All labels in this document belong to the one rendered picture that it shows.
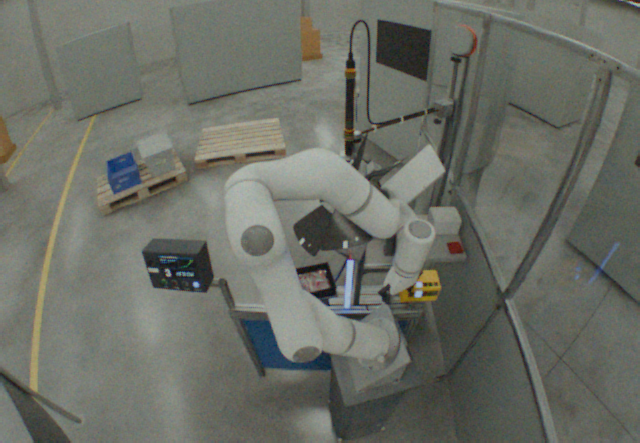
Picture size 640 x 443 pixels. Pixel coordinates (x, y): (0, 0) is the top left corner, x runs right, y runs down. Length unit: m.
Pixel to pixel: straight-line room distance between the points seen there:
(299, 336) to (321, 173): 0.40
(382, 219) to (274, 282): 0.27
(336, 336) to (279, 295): 0.28
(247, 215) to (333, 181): 0.17
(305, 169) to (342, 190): 0.08
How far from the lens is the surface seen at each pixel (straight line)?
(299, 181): 0.59
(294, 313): 0.76
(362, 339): 1.00
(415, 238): 0.79
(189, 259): 1.26
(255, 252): 0.55
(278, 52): 7.03
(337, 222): 1.38
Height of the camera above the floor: 2.10
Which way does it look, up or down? 38 degrees down
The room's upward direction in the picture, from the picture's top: 2 degrees counter-clockwise
